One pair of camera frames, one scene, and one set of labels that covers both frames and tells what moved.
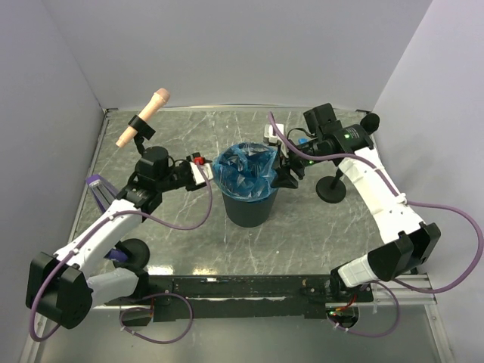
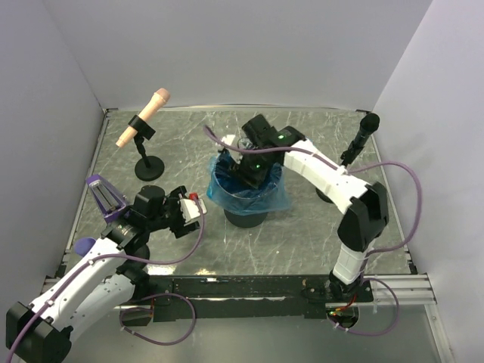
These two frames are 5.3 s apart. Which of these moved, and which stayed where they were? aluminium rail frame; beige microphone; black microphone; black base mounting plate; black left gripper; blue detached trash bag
Moved: black left gripper; blue detached trash bag
Stayed: aluminium rail frame; beige microphone; black microphone; black base mounting plate
